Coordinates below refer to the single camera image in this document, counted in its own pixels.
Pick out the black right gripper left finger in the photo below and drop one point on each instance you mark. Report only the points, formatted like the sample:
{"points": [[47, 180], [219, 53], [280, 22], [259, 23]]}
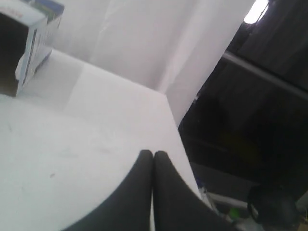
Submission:
{"points": [[128, 208]]}

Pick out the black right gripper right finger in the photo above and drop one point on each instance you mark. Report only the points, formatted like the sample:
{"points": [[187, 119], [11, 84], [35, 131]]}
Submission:
{"points": [[176, 207]]}

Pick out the blue white cardboard box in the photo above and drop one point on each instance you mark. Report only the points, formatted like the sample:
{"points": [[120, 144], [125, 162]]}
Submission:
{"points": [[27, 32]]}

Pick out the white backdrop curtain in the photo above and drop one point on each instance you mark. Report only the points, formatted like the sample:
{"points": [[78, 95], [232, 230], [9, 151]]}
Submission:
{"points": [[171, 46]]}

